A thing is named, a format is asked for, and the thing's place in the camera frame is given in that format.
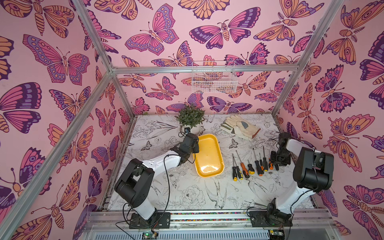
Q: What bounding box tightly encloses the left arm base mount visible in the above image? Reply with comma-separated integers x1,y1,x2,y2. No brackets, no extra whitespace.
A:
129,212,171,230

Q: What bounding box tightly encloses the black orange handled screwdriver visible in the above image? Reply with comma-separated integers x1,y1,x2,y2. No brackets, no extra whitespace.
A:
253,149,263,176

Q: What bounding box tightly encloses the white wire basket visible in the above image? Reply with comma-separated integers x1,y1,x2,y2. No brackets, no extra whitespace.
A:
191,65,238,94

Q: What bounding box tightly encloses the black yellow stubby screwdriver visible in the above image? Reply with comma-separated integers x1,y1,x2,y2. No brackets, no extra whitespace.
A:
248,160,255,175

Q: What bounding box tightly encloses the aluminium frame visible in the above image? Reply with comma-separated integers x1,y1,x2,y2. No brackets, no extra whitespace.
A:
0,0,346,240

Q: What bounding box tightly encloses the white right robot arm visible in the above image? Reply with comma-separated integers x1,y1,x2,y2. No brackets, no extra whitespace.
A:
271,132,334,216

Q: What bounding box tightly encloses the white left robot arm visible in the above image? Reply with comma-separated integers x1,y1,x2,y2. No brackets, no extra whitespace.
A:
114,133,199,224

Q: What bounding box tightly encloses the black yellow Deli screwdriver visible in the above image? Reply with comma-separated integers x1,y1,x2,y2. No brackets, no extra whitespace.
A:
232,155,238,182

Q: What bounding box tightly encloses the black grey screwdriver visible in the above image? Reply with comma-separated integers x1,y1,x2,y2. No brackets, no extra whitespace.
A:
263,148,268,172

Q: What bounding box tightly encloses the small orange precision screwdriver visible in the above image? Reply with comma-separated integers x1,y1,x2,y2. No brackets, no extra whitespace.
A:
269,160,274,170

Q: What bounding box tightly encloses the cream green work glove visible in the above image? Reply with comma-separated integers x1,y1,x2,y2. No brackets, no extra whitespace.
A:
220,122,249,139

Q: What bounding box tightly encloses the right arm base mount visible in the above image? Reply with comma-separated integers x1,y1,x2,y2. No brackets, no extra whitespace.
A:
246,198,293,228

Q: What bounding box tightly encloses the white slotted cable duct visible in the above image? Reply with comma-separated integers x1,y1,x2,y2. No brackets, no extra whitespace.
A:
85,230,270,240

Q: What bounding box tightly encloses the green leafy plant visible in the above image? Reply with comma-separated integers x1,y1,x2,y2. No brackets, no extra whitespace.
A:
176,105,205,128

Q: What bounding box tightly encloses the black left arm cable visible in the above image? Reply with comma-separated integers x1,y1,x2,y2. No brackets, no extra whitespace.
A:
115,152,184,240

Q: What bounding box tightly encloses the white plastic plant pot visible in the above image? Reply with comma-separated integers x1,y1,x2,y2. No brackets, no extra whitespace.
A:
181,124,202,136

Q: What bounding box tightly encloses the yellow plastic storage tray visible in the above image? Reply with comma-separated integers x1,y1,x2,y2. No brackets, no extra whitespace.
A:
195,134,225,178

